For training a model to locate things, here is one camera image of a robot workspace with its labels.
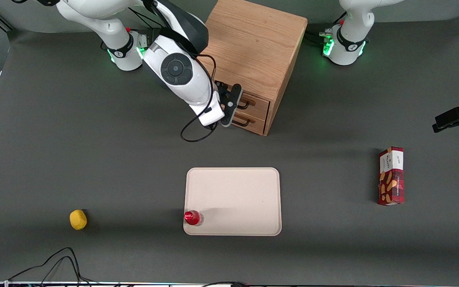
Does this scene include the black base cables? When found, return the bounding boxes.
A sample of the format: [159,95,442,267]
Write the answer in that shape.
[128,8,162,40]
[305,12,347,44]

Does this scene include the beige plastic tray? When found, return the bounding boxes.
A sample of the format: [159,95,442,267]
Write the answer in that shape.
[183,167,282,236]

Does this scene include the black arm-mounted cable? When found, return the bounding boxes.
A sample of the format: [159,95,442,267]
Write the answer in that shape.
[180,54,218,143]

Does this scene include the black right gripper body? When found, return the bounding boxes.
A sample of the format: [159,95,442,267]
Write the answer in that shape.
[215,81,243,128]

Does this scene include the red cookie box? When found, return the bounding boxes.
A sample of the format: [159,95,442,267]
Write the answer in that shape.
[377,146,405,206]

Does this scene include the wooden drawer cabinet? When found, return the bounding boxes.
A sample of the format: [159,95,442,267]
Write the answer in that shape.
[198,0,308,137]

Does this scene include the yellow lemon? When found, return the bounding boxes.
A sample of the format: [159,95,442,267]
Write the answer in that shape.
[69,209,88,231]

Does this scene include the wooden drawer with black handle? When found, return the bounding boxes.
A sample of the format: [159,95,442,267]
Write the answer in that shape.
[231,111,269,135]
[237,92,271,120]

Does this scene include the red capped bottle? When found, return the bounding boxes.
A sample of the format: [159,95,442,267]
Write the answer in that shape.
[184,210,204,226]

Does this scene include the thin black floor cable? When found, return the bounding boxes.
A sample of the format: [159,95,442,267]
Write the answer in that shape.
[8,247,94,286]

